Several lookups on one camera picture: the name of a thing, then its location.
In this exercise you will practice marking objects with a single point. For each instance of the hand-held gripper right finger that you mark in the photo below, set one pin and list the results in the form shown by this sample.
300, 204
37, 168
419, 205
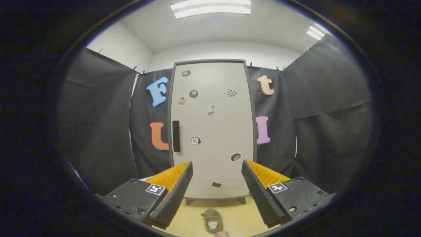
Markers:
260, 196

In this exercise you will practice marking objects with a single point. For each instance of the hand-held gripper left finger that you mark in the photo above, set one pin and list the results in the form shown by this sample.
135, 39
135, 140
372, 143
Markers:
176, 196

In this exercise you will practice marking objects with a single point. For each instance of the grey shoe cabinet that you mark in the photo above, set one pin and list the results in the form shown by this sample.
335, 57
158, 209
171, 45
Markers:
189, 200

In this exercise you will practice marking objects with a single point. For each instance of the brown fuzzy shoe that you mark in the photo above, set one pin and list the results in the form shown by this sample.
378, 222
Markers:
212, 221

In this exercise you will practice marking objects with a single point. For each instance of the black backdrop cloth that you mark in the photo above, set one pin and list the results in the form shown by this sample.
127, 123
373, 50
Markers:
98, 115

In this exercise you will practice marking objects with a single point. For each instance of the small ceiling light panel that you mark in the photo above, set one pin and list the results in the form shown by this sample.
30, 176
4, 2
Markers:
315, 33

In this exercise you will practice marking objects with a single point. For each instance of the large ceiling light panel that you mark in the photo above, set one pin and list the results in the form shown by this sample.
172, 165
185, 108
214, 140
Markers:
210, 8

